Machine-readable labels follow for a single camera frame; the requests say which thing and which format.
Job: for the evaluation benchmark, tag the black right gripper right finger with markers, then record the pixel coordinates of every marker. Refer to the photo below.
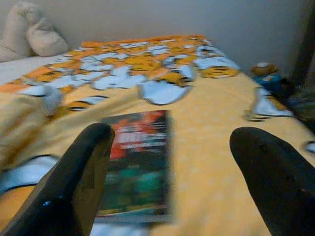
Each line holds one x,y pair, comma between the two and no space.
283,191

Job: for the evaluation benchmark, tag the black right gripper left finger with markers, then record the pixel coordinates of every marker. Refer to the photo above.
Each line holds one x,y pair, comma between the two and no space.
61,196

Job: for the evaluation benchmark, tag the dark red-green paperback book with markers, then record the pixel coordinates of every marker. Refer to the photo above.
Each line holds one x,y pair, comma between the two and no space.
140,159

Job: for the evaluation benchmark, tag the yellow cartoon egg blanket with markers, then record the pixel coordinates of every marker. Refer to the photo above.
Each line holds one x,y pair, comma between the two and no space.
209,123

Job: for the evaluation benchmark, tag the blue box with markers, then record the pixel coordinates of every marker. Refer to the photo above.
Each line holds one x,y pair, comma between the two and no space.
269,82

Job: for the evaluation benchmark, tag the brown teddy bear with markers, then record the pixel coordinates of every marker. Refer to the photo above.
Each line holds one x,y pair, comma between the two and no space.
263,68

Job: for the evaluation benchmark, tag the dark wardrobe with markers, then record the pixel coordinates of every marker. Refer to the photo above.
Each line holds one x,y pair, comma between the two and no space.
305,37

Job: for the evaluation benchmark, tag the beige pillow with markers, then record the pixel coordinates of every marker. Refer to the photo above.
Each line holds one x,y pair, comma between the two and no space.
46,39
14,32

